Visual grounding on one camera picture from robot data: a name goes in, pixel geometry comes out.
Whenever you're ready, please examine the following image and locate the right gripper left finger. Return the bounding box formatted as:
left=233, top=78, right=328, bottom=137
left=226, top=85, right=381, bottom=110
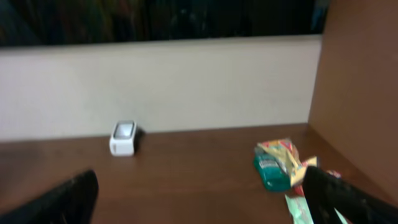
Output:
left=1, top=170, right=99, bottom=224

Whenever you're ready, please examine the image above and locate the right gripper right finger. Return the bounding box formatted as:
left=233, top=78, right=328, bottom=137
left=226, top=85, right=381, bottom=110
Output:
left=302, top=166, right=397, bottom=224

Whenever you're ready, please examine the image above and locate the orange chocolate bar wrapper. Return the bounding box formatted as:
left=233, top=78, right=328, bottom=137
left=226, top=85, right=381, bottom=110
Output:
left=293, top=170, right=341, bottom=197

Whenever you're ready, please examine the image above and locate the mint green snack packet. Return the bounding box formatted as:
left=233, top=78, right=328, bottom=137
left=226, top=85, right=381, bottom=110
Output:
left=284, top=194, right=349, bottom=224

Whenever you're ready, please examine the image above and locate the yellow snack chip bag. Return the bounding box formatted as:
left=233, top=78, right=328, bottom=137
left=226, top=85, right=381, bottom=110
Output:
left=255, top=138, right=318, bottom=187

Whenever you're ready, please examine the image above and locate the blue Listerine mouthwash bottle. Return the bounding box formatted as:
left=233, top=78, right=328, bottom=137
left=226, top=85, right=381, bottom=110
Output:
left=253, top=146, right=290, bottom=192

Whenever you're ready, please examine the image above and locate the white barcode scanner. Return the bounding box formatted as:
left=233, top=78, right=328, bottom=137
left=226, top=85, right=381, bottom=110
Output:
left=109, top=120, right=143, bottom=157

